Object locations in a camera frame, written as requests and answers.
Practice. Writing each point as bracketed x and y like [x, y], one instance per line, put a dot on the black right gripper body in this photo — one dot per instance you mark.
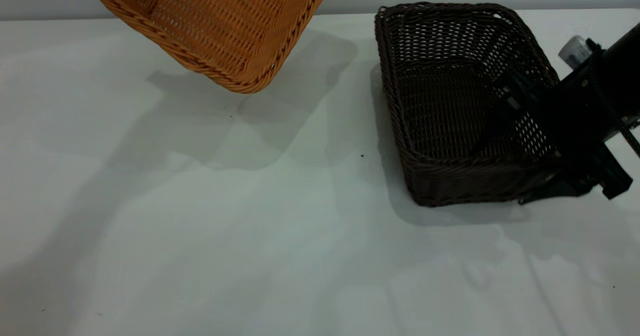
[580, 121]

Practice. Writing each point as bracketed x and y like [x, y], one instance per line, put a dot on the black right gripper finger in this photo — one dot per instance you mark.
[520, 99]
[555, 190]

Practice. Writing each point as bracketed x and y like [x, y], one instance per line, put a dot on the dark brown wicker basket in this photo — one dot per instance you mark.
[440, 111]

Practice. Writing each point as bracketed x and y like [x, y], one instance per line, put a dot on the light brown wicker basket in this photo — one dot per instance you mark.
[225, 26]

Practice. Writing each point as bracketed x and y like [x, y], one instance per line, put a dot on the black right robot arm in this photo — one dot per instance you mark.
[622, 71]

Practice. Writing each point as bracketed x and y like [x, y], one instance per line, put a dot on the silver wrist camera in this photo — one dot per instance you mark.
[575, 51]

